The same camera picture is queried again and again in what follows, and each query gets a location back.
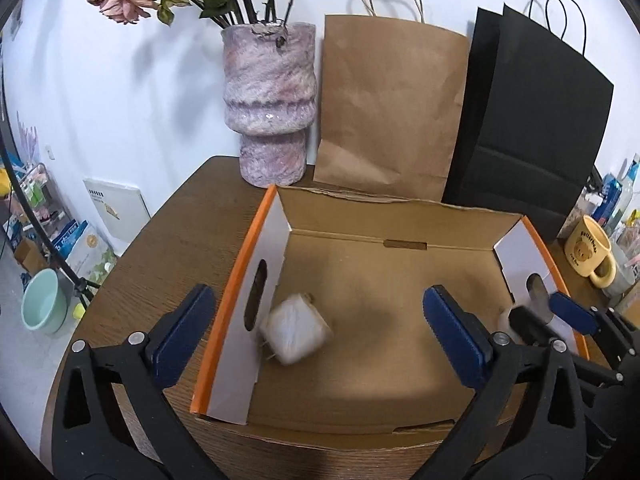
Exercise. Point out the black tripod stand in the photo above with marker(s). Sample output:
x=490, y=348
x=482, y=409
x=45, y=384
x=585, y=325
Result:
x=77, y=285

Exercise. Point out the brown paper bag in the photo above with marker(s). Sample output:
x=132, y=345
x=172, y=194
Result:
x=390, y=110

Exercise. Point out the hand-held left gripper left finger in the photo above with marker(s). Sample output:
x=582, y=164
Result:
x=182, y=340

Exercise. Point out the mint green basin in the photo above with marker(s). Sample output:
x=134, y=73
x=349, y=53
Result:
x=42, y=305

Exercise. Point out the cardboard box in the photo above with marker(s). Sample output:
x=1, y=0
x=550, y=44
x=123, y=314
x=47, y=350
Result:
x=375, y=300

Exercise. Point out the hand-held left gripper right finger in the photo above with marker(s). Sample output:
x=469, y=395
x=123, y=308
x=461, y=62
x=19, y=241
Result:
x=452, y=335

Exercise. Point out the white flat panel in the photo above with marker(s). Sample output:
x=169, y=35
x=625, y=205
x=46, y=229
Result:
x=115, y=210

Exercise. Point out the yellow bear mug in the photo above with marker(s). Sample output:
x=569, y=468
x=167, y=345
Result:
x=585, y=250

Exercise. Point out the mottled pink ceramic vase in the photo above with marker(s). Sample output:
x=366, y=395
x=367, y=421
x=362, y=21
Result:
x=270, y=100

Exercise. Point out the clear jar of nuts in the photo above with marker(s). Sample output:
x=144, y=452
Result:
x=582, y=210

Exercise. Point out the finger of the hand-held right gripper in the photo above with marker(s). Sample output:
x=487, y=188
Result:
x=572, y=312
x=530, y=325

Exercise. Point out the small yellow cup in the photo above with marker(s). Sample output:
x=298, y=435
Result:
x=78, y=312

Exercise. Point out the small brown carton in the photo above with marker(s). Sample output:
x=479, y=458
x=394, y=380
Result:
x=30, y=255

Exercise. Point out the black paper bag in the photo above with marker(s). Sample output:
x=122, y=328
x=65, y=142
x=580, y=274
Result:
x=530, y=135

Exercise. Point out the blue drink can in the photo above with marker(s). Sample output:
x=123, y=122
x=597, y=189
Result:
x=610, y=195

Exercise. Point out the white and blue bag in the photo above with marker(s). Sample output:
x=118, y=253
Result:
x=82, y=250

